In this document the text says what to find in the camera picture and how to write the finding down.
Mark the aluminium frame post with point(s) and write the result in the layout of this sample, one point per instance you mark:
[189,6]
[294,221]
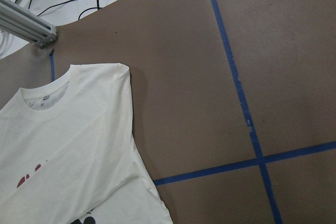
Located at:
[24,24]

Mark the cream long-sleeve cat shirt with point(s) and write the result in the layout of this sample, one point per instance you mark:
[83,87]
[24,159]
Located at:
[68,154]

